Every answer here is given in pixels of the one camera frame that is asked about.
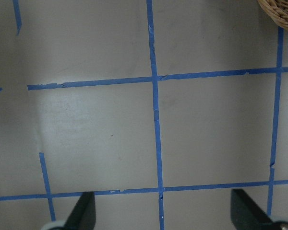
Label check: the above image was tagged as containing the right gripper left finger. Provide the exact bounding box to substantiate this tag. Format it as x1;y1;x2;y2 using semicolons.
63;192;96;230

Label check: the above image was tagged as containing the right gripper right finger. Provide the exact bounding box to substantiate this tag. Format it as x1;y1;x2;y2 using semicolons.
230;189;275;230

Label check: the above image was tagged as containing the wicker basket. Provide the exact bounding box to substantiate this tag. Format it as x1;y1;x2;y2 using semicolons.
257;0;288;31

